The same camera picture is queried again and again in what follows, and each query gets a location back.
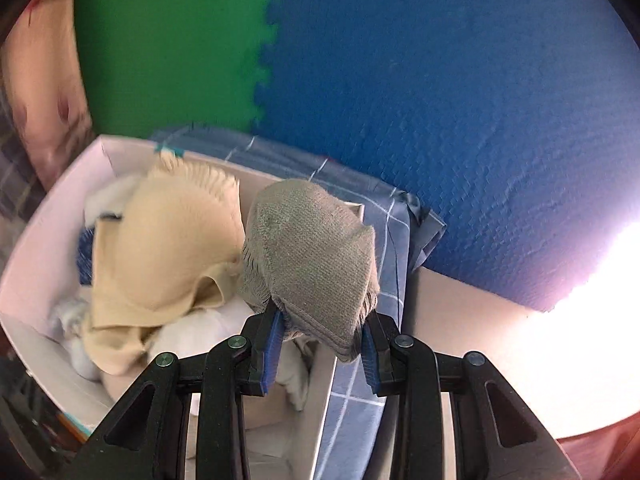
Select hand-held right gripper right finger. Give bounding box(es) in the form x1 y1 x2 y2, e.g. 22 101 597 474
361 310 583 480

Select white shoe box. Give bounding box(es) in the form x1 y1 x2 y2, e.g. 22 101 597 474
0 134 366 480

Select floral beige curtain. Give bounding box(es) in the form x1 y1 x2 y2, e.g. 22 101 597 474
0 0 98 191

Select grey checked bedding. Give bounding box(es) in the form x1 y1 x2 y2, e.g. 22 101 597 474
0 100 46 271

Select large grey box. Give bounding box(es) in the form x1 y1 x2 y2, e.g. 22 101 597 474
380 265 640 480

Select blue checked cloth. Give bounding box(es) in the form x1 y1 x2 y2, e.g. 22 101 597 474
150 127 448 480

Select beige underwear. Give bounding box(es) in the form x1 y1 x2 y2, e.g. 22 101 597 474
82 157 246 376

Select pale blue white garment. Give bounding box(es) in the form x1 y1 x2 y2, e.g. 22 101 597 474
47 297 103 381

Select grey knit sock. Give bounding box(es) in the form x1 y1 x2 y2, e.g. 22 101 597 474
240 178 381 363

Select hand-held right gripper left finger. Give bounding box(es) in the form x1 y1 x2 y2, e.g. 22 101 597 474
60 305 283 480

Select blue foam mat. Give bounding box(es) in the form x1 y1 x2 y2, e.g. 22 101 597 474
250 0 640 313

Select green foam mat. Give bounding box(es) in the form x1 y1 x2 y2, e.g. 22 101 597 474
72 0 286 136

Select dark blue garment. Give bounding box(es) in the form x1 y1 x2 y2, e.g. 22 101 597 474
75 225 101 286

